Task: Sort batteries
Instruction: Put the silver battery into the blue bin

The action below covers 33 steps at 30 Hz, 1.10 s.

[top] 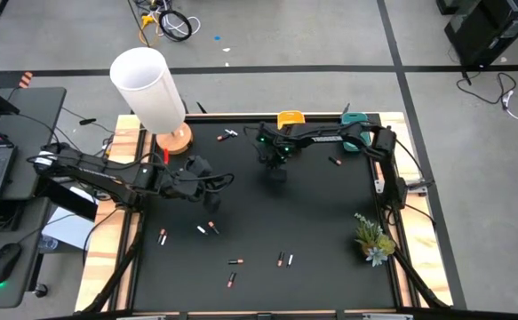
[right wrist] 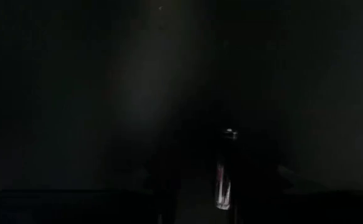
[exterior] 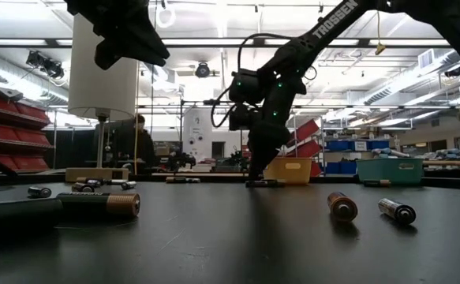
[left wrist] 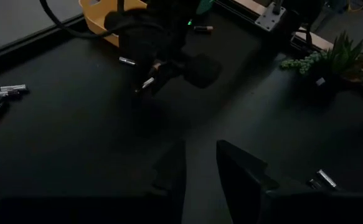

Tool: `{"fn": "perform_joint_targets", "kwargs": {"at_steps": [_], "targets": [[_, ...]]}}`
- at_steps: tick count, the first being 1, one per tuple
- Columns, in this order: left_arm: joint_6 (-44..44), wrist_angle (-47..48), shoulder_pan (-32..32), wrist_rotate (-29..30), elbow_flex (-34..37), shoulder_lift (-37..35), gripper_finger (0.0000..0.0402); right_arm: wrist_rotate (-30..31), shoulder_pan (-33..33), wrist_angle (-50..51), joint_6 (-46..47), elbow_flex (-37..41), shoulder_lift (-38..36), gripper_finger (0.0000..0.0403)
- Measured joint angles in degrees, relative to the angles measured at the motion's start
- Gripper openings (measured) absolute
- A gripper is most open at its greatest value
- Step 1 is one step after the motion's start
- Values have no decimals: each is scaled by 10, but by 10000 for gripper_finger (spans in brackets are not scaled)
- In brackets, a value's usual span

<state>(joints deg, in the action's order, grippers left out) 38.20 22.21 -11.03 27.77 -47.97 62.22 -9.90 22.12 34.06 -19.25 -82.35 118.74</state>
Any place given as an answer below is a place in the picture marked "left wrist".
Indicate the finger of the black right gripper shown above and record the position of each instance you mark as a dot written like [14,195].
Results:
[165,77]
[140,70]

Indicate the potted succulent plant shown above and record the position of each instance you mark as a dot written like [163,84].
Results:
[340,59]

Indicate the yellow plastic bin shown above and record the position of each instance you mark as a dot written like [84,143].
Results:
[95,18]

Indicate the wooden side board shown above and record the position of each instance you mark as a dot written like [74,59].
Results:
[316,40]

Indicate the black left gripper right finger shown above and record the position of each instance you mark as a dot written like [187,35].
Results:
[293,208]

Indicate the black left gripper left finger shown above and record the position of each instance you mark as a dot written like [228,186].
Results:
[91,211]

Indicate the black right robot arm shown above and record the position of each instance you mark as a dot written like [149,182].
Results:
[156,25]

